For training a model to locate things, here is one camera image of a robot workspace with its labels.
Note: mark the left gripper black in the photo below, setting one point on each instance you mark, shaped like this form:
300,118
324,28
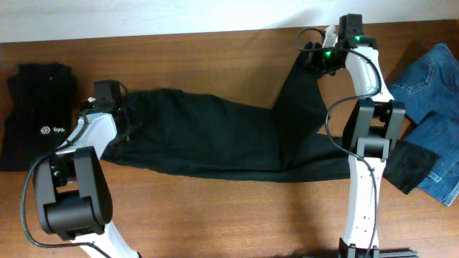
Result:
126,120

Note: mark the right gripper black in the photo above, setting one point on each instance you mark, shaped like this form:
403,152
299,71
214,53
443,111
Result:
313,61

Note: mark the black pants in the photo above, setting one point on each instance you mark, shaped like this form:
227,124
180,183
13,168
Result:
205,136

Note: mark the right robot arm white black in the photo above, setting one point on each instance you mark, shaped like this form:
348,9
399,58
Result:
368,138

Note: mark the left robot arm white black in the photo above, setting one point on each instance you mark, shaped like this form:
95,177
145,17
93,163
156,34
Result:
72,196

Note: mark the folded black shirt with logo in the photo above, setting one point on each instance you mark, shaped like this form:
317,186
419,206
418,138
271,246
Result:
43,95

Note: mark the blue denim jeans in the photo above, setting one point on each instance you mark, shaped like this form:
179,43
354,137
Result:
429,90

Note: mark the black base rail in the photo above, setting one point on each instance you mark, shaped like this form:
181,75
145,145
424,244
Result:
399,254

